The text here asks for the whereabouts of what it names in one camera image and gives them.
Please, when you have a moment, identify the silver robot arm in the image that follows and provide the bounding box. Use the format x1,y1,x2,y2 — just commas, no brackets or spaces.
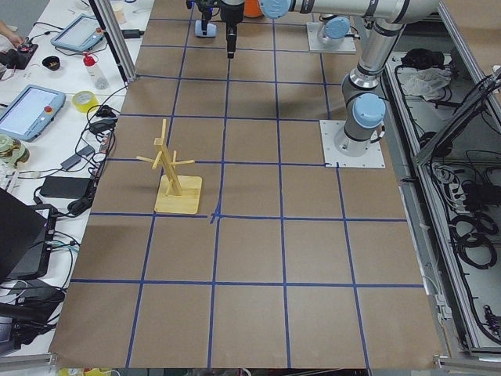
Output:
258,0,438,157
186,1,351,59

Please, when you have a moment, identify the clear bottle red cap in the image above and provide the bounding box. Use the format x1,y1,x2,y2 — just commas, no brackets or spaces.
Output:
83,52,109,90

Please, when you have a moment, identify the wooden cup rack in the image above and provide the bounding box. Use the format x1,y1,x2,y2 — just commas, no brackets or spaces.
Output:
136,119,203,215

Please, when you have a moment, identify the black power adapter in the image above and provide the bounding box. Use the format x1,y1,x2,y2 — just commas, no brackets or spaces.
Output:
40,176,92,199

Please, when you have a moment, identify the upper teach pendant tablet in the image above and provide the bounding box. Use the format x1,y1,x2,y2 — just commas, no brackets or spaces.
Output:
50,14,104,52

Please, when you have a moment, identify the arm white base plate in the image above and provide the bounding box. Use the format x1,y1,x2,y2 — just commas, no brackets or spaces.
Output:
306,22,356,55
319,120,385,168

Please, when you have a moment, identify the black bowl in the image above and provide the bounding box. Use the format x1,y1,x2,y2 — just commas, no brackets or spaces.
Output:
42,56,61,71

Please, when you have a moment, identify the aluminium frame rail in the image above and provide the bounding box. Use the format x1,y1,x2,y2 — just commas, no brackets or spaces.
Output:
88,0,136,85

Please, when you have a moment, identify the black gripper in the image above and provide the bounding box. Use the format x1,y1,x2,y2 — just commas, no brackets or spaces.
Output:
220,0,245,59
186,0,221,36

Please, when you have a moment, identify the yellow tape roll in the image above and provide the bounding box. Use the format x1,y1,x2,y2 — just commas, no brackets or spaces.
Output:
72,90,99,114

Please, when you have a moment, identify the light blue plastic cup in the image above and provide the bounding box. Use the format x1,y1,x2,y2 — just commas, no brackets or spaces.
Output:
195,20,217,38

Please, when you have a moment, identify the orange cylindrical can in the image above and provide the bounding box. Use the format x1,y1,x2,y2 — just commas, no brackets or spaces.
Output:
243,0,262,18

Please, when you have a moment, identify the lower teach pendant tablet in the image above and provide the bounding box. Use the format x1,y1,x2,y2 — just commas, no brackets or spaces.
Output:
1,85,66,142

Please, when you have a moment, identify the black laptop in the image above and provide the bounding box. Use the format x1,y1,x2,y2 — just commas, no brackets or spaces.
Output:
1,190,56,282

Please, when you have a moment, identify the teach pendant tablet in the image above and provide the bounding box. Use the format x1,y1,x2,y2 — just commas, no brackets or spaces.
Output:
1,85,66,142
50,14,104,52

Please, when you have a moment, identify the white crumpled cloth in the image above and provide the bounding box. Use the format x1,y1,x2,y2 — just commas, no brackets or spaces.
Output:
402,68,452,100

